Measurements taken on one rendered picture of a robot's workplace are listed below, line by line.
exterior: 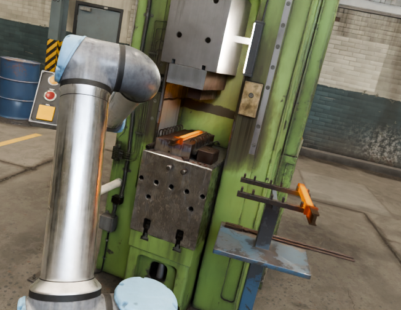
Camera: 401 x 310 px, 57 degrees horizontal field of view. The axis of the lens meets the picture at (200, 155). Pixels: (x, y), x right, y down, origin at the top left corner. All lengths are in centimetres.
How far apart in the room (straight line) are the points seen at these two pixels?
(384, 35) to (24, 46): 749
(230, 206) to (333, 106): 605
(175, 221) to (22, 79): 469
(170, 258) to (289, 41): 126
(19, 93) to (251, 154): 483
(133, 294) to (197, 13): 135
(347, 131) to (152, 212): 642
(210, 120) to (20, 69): 434
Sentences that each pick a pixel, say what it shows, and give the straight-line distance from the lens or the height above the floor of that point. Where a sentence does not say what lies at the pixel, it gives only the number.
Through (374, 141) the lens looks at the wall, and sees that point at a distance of 817.
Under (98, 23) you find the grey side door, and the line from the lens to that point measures 859.
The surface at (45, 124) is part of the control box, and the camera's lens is 197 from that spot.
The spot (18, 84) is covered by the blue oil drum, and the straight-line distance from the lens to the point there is 627.
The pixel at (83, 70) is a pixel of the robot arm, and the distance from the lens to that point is 88.
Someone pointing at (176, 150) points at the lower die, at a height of 94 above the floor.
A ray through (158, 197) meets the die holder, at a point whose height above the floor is 69.
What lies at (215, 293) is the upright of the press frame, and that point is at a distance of 227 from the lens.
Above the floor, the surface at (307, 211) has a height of 94.
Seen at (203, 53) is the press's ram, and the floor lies 144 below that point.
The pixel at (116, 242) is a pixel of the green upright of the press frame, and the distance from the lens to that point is 240.
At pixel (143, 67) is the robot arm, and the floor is 135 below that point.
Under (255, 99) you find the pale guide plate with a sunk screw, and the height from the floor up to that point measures 127.
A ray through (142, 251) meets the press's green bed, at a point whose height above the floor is 36.
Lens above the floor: 139
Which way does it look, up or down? 14 degrees down
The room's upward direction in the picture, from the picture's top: 12 degrees clockwise
